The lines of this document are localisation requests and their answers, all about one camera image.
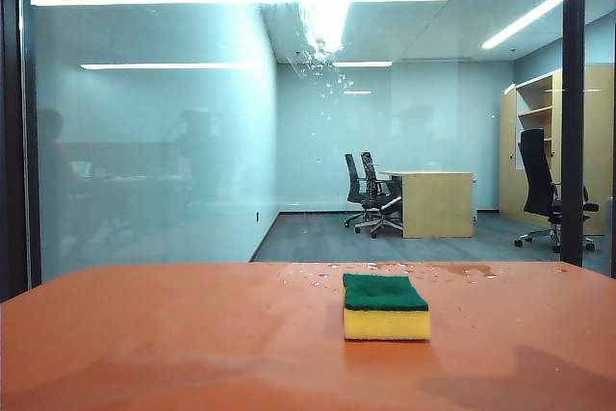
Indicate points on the yellow sponge with green scourer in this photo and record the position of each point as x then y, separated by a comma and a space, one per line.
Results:
386, 319

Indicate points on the black mesh office chair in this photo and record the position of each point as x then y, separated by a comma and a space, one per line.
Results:
353, 180
373, 189

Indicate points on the light wooden office desk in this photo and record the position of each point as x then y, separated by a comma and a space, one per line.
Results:
435, 206

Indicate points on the glass window pane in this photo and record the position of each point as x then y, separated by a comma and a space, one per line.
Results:
144, 199

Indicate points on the light wooden shelf cabinet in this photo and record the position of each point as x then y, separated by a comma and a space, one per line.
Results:
507, 151

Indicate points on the orange table mat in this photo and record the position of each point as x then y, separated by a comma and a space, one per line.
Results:
192, 348

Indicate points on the tall black high-back office chair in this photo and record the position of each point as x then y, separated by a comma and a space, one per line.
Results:
536, 175

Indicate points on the black vertical window post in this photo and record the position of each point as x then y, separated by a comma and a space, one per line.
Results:
572, 93

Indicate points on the dark window frame edge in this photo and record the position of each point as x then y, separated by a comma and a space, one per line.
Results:
12, 141

